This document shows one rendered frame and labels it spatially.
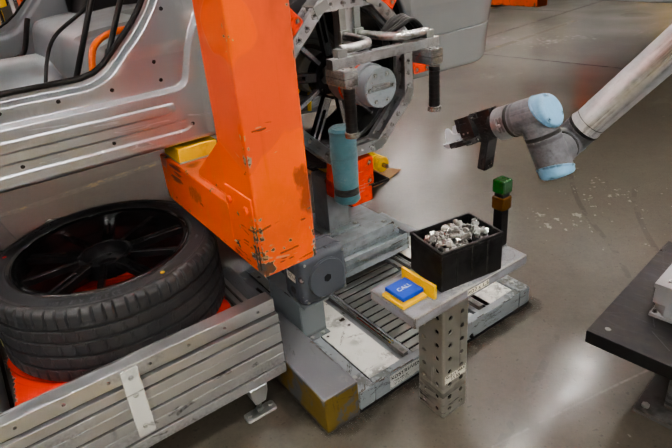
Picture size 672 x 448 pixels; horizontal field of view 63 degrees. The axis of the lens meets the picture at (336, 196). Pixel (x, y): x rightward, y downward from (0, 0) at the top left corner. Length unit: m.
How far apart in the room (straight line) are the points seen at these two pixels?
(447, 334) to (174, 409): 0.75
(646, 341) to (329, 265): 0.89
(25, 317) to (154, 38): 0.83
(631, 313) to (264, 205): 1.04
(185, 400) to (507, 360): 1.01
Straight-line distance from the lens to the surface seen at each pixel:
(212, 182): 1.60
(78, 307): 1.55
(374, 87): 1.74
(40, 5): 3.39
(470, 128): 1.59
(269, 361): 1.69
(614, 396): 1.92
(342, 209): 2.18
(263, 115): 1.27
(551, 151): 1.48
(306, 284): 1.74
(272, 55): 1.26
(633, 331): 1.67
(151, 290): 1.54
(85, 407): 1.51
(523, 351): 2.00
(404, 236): 2.28
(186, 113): 1.76
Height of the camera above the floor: 1.30
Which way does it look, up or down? 25 degrees down
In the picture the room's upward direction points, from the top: 5 degrees counter-clockwise
